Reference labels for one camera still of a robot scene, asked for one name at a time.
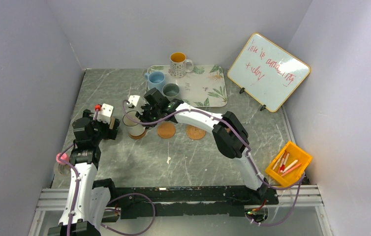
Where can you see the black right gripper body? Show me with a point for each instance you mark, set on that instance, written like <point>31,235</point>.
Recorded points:
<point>147,110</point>

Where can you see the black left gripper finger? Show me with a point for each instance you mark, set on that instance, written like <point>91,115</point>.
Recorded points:
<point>112,134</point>
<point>88,114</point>

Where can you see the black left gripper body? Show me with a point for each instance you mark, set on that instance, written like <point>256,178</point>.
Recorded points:
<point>101,131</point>

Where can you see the white mug black rim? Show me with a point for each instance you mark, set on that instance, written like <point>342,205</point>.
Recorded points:
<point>130,121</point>

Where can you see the grey-green mug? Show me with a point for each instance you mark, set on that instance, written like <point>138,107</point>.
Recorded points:
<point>171,91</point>

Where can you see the light blue mug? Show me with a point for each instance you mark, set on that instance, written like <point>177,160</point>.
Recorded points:
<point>155,80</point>

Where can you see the yellow-inside patterned mug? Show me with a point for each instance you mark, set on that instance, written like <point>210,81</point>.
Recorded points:
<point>180,65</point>

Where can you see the beige ceramic mug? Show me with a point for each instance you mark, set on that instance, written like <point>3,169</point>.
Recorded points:
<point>112,123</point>

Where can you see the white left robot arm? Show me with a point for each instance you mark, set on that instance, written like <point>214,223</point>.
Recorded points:
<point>87,197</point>

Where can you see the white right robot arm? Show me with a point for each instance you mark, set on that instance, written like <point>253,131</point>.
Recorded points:
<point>229,135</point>

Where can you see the pink-capped bottle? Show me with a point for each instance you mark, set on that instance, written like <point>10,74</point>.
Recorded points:
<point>62,158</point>

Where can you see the leaf-patterned white tray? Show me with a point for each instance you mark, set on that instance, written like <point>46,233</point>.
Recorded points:
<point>204,86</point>

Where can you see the yellow-framed whiteboard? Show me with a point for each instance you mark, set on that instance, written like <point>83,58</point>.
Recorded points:
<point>268,73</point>

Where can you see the pale marker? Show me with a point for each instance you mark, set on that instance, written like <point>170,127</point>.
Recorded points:
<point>277,163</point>

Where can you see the red-capped white marker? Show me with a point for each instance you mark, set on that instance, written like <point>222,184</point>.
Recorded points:
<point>283,163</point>

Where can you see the yellow plastic bin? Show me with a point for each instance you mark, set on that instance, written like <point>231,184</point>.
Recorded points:
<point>295,153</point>

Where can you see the orange marker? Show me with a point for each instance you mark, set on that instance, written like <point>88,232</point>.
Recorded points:
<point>291,169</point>

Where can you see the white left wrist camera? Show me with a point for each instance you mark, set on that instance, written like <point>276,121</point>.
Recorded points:
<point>103,113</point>

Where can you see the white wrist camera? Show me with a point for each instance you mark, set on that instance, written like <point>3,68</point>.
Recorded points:
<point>135,102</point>
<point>103,113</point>

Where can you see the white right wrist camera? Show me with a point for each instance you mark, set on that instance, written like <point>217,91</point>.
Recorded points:
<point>135,102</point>

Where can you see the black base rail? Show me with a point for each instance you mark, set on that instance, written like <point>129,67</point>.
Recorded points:
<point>232,200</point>

